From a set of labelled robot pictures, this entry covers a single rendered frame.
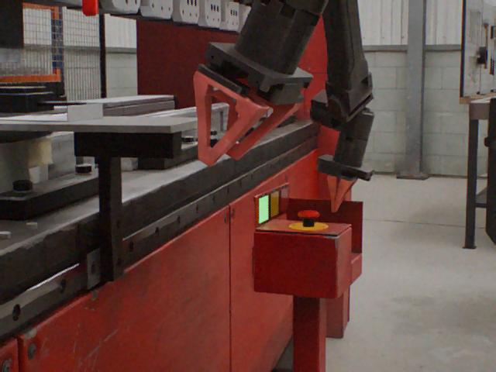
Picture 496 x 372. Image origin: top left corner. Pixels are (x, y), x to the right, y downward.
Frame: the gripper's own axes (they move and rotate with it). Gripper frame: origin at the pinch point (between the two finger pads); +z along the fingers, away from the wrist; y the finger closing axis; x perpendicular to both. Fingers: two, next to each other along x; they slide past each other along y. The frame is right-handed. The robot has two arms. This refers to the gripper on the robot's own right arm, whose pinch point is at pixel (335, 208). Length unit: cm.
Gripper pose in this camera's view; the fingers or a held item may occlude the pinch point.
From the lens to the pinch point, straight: 165.0
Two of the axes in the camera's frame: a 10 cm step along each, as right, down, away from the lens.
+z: -2.3, 9.5, 2.3
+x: -3.5, 1.4, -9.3
